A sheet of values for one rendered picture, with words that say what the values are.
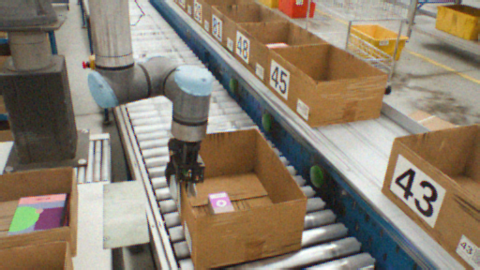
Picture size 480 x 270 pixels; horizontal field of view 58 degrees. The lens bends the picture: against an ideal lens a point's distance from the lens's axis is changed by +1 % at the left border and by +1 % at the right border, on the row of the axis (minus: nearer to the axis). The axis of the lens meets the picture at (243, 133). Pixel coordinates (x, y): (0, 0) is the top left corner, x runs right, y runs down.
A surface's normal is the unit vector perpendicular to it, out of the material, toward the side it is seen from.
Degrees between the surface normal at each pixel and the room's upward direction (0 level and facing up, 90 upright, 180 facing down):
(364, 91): 90
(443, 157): 89
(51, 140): 90
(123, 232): 0
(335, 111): 91
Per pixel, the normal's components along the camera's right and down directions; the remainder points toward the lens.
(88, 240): 0.04, -0.88
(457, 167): 0.35, 0.45
